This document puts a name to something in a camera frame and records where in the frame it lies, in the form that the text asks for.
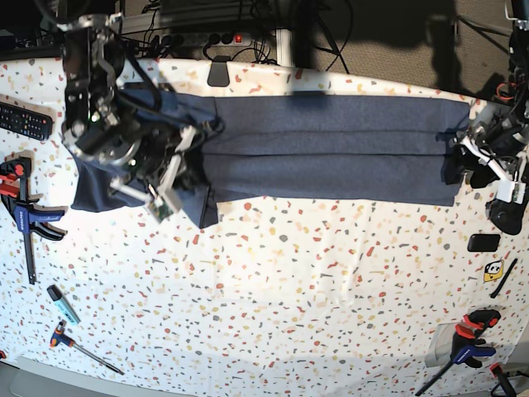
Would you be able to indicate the black game controller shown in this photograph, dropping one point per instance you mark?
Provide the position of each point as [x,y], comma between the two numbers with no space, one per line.
[507,217]

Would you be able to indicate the orange blue T-handle screwdriver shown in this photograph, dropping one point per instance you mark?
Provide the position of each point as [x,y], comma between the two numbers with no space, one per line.
[59,337]

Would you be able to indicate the teal highlighter marker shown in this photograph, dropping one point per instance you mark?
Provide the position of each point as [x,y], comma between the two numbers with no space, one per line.
[63,304]

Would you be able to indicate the black table clip mount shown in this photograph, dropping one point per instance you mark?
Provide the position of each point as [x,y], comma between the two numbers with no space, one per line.
[218,75]

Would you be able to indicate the black phone-like case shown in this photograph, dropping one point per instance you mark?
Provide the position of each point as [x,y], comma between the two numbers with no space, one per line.
[483,243]

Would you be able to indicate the small blue red bar clamp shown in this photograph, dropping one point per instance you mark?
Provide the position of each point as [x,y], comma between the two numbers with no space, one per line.
[467,343]

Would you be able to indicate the red clamp at table edge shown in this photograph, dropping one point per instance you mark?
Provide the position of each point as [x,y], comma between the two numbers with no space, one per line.
[503,382]

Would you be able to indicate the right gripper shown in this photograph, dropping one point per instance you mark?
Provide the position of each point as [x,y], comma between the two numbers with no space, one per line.
[156,171]

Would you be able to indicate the black thin stick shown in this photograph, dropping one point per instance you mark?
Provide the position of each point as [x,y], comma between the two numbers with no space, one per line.
[502,282]

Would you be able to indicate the large blue red bar clamp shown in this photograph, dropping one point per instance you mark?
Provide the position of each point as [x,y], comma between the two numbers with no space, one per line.
[15,197]

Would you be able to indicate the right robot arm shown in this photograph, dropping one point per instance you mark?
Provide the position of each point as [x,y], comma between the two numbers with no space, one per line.
[108,94]

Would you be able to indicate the black TV remote control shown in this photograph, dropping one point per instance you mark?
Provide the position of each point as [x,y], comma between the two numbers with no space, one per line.
[25,119]

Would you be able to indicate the yellow cartoon sticker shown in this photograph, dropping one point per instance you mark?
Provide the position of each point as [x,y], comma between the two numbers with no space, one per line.
[493,271]

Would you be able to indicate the white power strip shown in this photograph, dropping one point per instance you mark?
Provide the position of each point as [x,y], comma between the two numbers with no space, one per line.
[196,39]

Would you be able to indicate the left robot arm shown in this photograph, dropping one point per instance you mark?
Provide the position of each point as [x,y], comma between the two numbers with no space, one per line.
[517,97]

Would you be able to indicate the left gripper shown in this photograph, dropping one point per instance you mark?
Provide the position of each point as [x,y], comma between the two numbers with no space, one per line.
[489,152]

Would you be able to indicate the blue-grey T-shirt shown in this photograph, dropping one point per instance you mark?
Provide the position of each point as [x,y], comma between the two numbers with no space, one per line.
[316,146]

